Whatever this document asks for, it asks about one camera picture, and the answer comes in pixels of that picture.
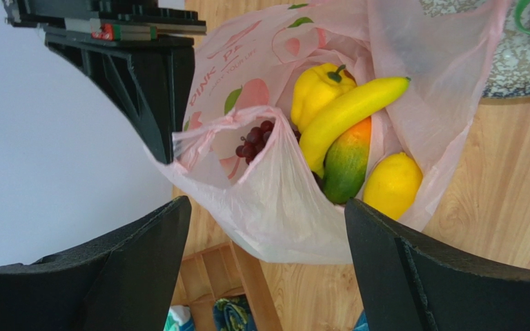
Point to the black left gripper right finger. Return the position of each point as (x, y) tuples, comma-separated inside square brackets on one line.
[(409, 281)]

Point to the yellow fake lemon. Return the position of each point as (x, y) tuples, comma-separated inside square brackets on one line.
[(393, 184)]

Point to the blue leaf-pattern cloth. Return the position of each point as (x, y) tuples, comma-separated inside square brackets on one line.
[(361, 323)]

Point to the single yellow fake banana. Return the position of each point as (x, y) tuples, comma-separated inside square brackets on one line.
[(343, 113)]

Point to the dark patterned rolled sock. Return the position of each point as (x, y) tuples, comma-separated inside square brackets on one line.
[(233, 314)]

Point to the yellow fake bell pepper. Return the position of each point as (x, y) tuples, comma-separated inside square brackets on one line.
[(315, 88)]

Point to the dark red fake grapes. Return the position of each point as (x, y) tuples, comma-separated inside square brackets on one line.
[(255, 141)]

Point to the wooden compartment tray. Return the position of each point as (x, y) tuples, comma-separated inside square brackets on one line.
[(224, 271)]

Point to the speckled grey ceramic plate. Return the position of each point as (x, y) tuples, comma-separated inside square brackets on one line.
[(510, 73)]

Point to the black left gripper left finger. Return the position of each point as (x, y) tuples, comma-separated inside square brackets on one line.
[(122, 280)]

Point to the teal white rolled sock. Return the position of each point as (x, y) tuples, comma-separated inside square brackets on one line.
[(179, 319)]

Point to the pink translucent plastic bag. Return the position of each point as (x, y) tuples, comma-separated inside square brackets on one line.
[(245, 72)]

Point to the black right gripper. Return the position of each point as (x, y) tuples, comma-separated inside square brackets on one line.
[(147, 76)]

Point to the green orange fake mango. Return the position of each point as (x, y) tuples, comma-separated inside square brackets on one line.
[(346, 163)]

